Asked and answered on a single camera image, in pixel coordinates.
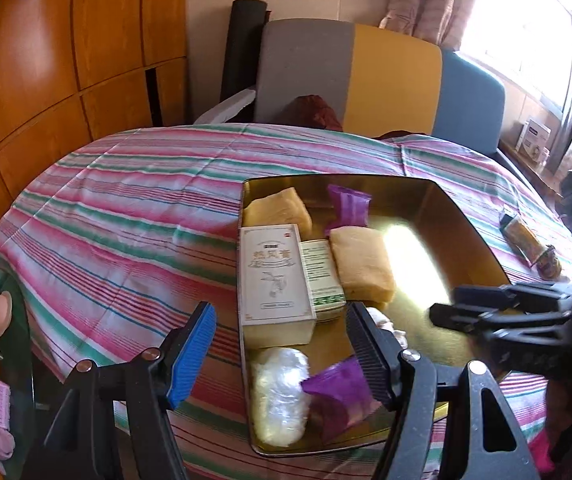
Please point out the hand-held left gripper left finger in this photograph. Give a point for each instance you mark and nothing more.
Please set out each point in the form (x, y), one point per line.
(193, 355)

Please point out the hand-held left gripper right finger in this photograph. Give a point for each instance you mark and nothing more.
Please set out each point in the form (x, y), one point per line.
(371, 355)

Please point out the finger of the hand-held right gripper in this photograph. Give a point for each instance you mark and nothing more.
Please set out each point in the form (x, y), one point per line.
(506, 296)
(496, 322)

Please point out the small white item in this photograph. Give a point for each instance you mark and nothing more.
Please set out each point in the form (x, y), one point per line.
(386, 325)

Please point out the purple snack packet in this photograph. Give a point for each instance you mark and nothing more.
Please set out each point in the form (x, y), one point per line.
(338, 395)
(348, 207)

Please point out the gold metal tray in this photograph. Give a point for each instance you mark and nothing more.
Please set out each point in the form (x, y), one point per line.
(431, 270)

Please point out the yellow sponge cake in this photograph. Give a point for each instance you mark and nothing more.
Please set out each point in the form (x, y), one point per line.
(278, 207)
(361, 265)

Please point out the green and white box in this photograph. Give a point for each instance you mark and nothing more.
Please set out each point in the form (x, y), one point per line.
(323, 275)

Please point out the plastic-wrapped white bundle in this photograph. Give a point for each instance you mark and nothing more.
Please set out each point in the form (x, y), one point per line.
(281, 395)

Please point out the small dark yellow wrapper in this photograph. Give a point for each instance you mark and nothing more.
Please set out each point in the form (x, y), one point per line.
(548, 265)

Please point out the brown snack bar wrapper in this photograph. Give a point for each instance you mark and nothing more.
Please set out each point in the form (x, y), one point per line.
(521, 237)

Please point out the tall cream carton box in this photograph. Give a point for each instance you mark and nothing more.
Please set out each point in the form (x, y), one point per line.
(271, 280)

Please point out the wooden desk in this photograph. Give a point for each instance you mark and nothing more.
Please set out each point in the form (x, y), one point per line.
(513, 160)

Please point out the white printed box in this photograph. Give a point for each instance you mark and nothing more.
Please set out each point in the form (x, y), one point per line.
(533, 135)

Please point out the striped tablecloth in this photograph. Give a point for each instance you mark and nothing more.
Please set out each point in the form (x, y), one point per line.
(115, 210)

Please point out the grey yellow blue chair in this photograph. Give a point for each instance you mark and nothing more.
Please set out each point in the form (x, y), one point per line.
(396, 80)

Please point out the window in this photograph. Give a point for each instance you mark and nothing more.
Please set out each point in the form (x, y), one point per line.
(521, 25)

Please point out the dark red cushion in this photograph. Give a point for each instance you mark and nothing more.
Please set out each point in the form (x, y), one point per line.
(316, 112)

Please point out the black rolled mat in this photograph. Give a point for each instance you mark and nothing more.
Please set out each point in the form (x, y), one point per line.
(243, 45)

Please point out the wooden wardrobe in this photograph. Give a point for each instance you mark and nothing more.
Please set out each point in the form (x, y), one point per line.
(40, 60)

